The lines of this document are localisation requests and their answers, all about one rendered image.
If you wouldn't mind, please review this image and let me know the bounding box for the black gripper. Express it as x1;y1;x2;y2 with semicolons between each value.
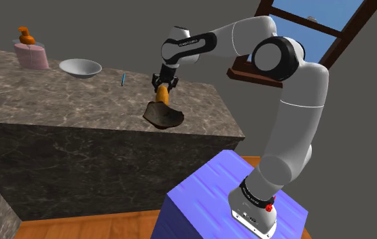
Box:
151;63;179;94

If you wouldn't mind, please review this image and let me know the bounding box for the white bowl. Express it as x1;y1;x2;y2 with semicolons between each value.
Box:
58;58;103;79

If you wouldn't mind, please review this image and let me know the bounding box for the blue robot stand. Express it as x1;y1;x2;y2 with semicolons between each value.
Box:
150;149;309;239

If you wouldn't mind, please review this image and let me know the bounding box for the pink soap dispenser orange pump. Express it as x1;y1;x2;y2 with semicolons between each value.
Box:
12;26;50;71

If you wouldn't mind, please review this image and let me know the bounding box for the brown framed window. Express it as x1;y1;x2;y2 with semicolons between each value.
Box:
226;0;377;89

